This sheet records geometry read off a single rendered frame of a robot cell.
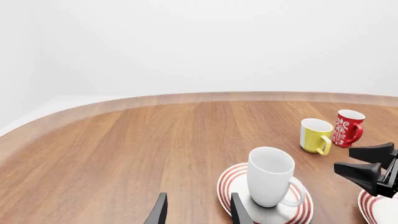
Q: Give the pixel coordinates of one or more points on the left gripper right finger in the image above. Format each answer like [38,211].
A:
[238,212]

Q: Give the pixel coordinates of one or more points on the yellow and white mug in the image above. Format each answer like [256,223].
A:
[312,137]

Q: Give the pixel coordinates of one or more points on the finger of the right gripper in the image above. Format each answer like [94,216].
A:
[374,152]
[362,173]

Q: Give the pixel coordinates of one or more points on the red mug with white pattern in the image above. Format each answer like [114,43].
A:
[343,130]

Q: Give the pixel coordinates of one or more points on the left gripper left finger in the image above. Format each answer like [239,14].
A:
[159,211]

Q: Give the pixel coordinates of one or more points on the red-ringed white plate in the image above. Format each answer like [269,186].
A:
[368,207]
[233,184]

